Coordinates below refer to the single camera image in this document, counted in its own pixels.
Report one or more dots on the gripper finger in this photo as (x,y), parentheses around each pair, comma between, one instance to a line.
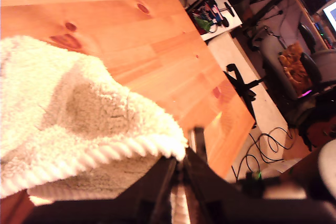
(152,187)
(204,190)

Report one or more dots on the cream fluffy tea towel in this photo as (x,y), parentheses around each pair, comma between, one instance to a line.
(52,90)

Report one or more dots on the black floor stand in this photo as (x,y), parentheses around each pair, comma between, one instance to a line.
(244,85)

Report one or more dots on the grey office chair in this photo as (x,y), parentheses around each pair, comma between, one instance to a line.
(273,64)

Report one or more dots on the white side table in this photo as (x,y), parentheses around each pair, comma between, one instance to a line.
(232,20)

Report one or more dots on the backlit keyboard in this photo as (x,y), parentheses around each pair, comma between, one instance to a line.
(324,36)

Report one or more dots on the wooden desk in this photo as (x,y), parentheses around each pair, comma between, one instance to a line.
(299,1)

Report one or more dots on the computer monitor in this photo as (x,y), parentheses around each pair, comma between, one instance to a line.
(331,14)

